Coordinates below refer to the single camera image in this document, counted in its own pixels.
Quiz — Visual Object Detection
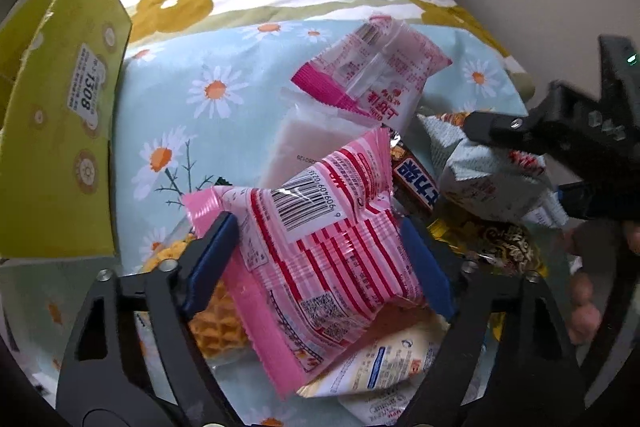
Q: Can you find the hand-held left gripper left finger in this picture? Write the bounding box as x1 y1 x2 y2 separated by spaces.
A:
56 211 251 427

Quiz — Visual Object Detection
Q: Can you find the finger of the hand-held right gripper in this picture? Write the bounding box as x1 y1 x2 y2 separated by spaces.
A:
554 179 627 222
462 108 542 158

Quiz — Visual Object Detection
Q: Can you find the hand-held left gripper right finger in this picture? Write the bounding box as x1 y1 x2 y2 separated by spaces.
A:
399 217 587 427

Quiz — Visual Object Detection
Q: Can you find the pale blue patterned packet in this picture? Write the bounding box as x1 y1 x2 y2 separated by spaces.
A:
417 111 557 226

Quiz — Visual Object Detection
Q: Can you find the pink striped snack packet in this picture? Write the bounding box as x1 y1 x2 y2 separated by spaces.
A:
181 127 432 400

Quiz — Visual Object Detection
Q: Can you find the white packet with magenta edge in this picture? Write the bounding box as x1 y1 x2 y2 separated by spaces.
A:
291 14 453 134

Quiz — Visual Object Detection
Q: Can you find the green cardboard box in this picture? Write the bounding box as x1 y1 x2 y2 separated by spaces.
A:
0 0 133 260

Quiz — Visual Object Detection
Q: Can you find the person's right hand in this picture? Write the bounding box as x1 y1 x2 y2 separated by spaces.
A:
560 221 640 347

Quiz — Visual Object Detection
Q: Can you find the clear waffle snack packet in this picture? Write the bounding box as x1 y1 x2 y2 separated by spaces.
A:
139 231 253 365

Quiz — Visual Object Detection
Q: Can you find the yellow patterned packet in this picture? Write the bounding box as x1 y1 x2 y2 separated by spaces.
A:
429 216 549 340

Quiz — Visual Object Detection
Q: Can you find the brown chocolate bar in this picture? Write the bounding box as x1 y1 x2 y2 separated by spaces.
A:
389 132 445 214

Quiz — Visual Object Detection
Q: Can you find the white packet with blue label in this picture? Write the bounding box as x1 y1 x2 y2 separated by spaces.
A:
295 311 452 400

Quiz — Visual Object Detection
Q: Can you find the pale pink translucent packet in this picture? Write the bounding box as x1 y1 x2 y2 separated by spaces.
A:
259 87 383 194

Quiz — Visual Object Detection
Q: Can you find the white packet with red print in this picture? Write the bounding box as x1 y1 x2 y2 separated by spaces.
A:
337 379 432 426

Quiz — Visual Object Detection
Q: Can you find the daisy print blanket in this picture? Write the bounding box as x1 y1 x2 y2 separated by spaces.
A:
0 19 531 427

